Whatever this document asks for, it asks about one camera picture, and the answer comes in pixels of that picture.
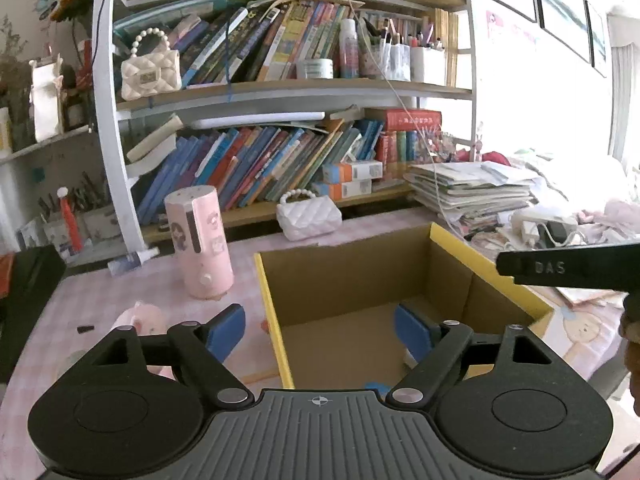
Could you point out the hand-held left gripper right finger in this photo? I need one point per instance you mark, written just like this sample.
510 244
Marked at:
412 331

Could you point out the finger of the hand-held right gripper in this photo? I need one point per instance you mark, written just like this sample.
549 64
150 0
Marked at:
575 266

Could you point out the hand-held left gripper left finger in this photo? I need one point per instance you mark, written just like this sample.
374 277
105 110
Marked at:
227 329

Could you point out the yellow cardboard box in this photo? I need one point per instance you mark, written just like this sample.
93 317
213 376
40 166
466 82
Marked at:
350 280

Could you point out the pink plush toy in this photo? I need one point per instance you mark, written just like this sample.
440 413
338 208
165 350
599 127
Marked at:
137 317

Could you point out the white power adapter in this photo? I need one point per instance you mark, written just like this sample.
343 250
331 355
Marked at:
542 227

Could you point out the pink bedding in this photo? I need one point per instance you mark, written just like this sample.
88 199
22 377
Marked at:
615 215

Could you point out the small blue object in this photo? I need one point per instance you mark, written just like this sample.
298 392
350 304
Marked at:
377 388

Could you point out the pink cylindrical humidifier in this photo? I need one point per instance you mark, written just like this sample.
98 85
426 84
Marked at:
200 245

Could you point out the clear spray bottle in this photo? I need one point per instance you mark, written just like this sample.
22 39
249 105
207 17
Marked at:
132 261

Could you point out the stack of papers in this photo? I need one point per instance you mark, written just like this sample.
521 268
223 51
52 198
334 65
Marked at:
470 185

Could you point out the pink checked tablecloth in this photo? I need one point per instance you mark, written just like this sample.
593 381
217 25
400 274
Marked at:
100 290

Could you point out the white quilted handbag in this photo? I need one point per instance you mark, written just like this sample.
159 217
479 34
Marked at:
310 217

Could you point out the small black object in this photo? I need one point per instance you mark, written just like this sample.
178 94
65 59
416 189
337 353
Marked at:
86 329

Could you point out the row of blue books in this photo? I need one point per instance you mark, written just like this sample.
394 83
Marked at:
250 165

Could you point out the white box of pens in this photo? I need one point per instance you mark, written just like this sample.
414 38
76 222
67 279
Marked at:
95 220

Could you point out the orange and white carton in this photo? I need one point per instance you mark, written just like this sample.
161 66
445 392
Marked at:
352 170

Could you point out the white curtain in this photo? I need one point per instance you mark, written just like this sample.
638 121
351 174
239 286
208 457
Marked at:
625 85

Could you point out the red and white toy bottle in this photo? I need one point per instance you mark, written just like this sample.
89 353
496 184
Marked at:
70 220

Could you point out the beige open book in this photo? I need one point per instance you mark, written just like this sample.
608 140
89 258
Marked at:
152 142

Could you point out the black flat case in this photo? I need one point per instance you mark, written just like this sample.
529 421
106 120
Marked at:
27 305

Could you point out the thick red book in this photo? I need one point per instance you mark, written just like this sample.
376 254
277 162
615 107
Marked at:
412 120

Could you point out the red packets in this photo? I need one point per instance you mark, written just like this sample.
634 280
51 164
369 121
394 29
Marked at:
6 275

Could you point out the white pen holder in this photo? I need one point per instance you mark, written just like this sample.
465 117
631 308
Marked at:
427 65

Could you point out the white bookshelf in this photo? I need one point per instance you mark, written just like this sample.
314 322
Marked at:
107 110

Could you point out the white side shelf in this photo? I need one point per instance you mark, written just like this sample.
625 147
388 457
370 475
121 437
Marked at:
45 140

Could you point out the cream quilted handbag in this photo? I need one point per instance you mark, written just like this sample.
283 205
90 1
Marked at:
150 72

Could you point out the clear pen holder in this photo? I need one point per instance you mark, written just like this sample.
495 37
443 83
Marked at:
390 62

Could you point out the white round jar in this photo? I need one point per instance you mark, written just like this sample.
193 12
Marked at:
314 68

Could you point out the pink label bottle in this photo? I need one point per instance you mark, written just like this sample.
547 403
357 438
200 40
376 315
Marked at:
349 50

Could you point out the white paper carton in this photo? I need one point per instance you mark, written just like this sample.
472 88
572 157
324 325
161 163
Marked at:
46 100

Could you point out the row of colourful books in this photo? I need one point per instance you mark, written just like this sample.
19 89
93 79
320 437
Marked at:
280 40

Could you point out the stack of flat books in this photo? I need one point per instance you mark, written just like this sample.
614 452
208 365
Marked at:
200 2

